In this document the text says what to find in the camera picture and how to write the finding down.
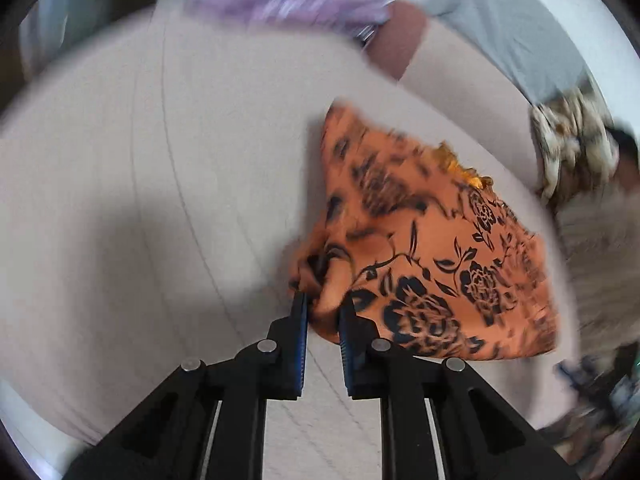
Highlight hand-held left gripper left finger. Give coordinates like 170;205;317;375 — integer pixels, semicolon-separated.
65;290;309;480

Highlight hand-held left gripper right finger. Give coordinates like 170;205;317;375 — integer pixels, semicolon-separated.
337;302;581;480

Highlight orange black floral blouse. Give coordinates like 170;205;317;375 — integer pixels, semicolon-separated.
289;101;560;362

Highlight beige striped floral pillow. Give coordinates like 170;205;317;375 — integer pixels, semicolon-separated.
554;185;640;361

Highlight black cloth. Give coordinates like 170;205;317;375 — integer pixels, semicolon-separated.
607;127;640;187

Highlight cream brown floral blanket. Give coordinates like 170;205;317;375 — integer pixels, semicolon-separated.
530;87;623;202

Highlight pink beige bolster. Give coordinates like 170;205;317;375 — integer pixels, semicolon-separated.
362;0;546;201

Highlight grey pillow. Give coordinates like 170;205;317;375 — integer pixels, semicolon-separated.
425;0;597;106

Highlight wooden stained glass door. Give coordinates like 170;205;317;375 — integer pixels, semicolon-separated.
15;0;171;81

